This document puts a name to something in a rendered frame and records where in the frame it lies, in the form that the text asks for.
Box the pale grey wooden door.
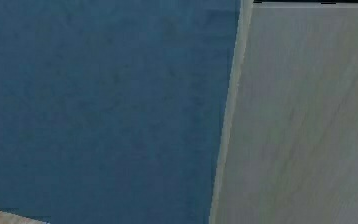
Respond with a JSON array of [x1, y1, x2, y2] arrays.
[[208, 0, 358, 224]]

